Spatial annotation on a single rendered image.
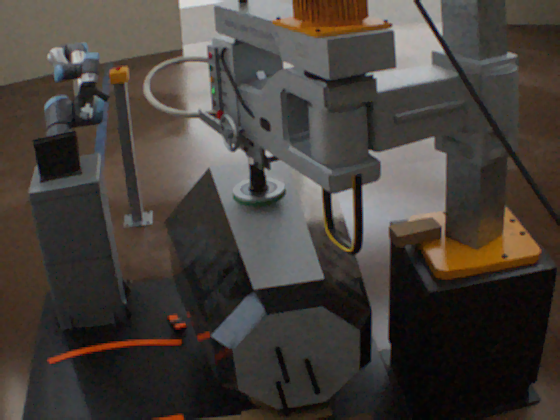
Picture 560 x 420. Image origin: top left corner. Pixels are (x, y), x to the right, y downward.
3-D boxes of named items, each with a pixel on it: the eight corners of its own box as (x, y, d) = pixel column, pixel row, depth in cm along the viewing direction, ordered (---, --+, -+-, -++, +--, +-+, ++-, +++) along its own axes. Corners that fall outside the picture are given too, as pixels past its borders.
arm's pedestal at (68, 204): (53, 336, 389) (17, 198, 351) (56, 291, 433) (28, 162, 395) (136, 327, 396) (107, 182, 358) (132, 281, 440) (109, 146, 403)
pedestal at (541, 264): (497, 328, 368) (511, 200, 335) (540, 402, 309) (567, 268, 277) (379, 353, 362) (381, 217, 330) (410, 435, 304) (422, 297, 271)
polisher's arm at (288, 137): (383, 209, 256) (378, 70, 235) (325, 229, 247) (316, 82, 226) (280, 144, 316) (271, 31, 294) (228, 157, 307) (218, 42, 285)
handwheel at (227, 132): (259, 151, 292) (256, 114, 286) (235, 158, 288) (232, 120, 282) (242, 140, 304) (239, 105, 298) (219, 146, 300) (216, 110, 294)
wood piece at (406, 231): (431, 226, 310) (432, 215, 308) (441, 237, 301) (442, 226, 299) (388, 236, 306) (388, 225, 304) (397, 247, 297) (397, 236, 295)
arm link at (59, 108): (45, 137, 377) (42, 110, 384) (73, 134, 384) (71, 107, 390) (46, 123, 364) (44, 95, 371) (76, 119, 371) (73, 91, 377)
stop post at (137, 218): (152, 212, 522) (134, 62, 474) (151, 225, 504) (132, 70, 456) (125, 215, 520) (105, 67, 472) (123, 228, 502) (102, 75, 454)
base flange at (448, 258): (502, 210, 327) (503, 200, 325) (543, 262, 283) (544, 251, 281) (404, 224, 323) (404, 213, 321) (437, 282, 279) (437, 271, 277)
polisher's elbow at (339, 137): (347, 140, 264) (344, 86, 255) (380, 157, 249) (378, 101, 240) (299, 153, 256) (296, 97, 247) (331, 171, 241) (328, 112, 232)
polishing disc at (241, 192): (236, 205, 311) (236, 202, 311) (230, 184, 330) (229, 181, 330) (289, 197, 314) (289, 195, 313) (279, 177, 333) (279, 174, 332)
